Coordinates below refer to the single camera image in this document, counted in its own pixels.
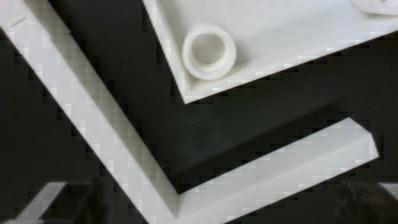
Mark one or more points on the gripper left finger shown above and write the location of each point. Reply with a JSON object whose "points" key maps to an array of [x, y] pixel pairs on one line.
{"points": [[38, 206]]}

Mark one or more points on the white square tabletop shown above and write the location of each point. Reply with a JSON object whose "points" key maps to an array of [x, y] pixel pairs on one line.
{"points": [[237, 39]]}

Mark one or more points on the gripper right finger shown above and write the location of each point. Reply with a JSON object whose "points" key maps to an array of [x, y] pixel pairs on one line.
{"points": [[390, 190]]}

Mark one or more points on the white L-shaped obstacle fence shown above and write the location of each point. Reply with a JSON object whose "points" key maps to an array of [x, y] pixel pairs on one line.
{"points": [[271, 178]]}

